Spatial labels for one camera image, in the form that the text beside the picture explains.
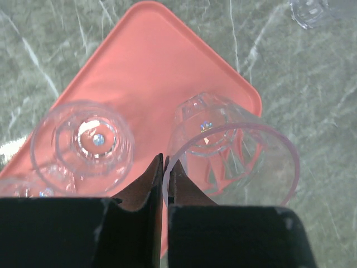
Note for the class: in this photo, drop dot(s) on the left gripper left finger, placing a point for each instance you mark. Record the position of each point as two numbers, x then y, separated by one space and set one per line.
121 231

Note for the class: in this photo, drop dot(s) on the clear glass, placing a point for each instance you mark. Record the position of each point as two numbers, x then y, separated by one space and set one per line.
313 13
82 148
16 187
230 154

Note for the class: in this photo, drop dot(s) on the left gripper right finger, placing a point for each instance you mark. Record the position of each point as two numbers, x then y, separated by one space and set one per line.
202 233

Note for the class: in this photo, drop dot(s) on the pink plastic tray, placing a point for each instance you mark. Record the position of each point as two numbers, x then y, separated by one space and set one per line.
149 64

